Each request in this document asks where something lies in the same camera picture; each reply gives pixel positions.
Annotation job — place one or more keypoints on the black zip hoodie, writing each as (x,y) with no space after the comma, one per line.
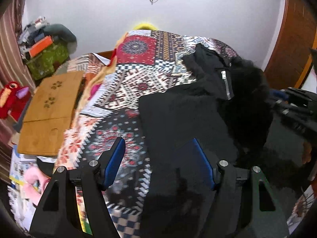
(227,109)

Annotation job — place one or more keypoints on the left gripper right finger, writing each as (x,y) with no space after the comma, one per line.
(243,202)

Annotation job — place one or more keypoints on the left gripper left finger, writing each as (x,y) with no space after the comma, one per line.
(57,214)

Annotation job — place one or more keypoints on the orange box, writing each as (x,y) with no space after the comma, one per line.
(40,46)

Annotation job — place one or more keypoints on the green patterned storage box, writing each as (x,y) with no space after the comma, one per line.
(47,61)

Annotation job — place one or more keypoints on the dark grey cushion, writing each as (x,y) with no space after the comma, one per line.
(60,31)

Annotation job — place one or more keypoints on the wooden door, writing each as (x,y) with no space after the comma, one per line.
(291,60)

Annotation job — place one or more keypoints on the striped red gold curtain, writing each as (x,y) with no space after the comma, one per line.
(12,69)

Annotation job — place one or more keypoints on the patchwork patterned bedspread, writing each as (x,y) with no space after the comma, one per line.
(143,63)

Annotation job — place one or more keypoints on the bamboo lap desk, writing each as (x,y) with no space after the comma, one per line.
(49,114)

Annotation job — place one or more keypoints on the red plush toy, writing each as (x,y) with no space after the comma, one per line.
(14,98)

